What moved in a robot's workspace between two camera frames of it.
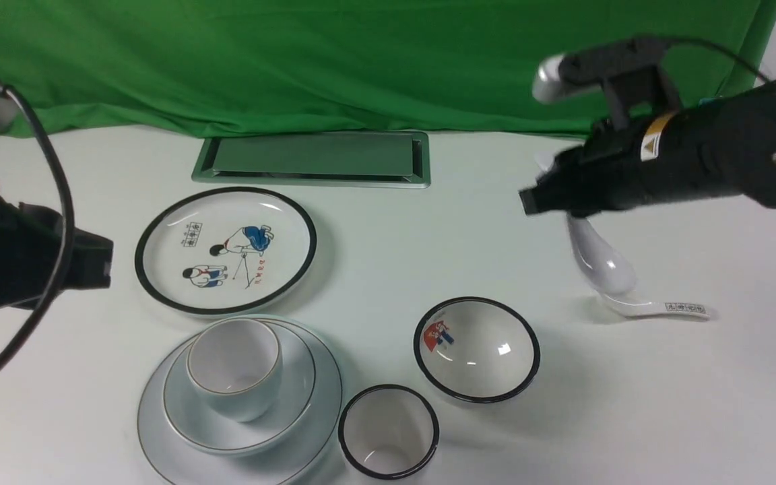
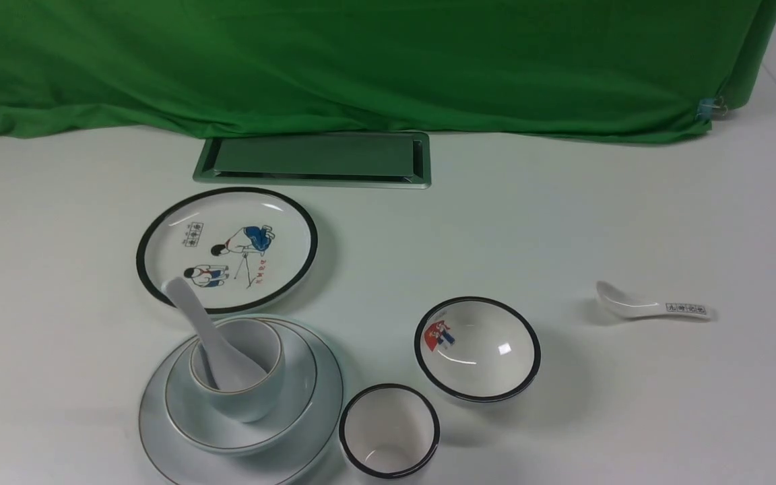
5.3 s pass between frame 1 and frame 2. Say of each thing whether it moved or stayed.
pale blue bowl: stayed
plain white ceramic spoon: moved
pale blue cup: stayed
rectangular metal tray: stayed
